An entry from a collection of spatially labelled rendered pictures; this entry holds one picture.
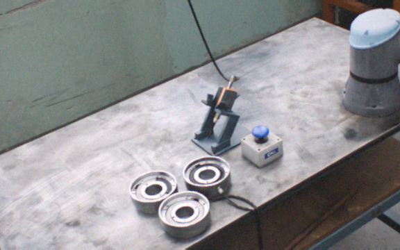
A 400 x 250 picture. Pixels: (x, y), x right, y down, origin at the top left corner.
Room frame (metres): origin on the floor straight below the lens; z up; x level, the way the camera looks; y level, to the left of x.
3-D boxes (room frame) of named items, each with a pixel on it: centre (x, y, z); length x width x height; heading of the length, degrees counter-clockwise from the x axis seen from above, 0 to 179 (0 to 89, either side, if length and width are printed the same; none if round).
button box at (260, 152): (1.10, -0.14, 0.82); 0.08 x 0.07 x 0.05; 119
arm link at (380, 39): (1.25, -0.46, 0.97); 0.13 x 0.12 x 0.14; 94
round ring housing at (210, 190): (1.02, 0.00, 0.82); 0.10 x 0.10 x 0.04
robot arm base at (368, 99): (1.25, -0.45, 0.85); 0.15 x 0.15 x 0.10
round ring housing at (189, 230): (0.91, 0.06, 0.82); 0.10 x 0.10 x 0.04
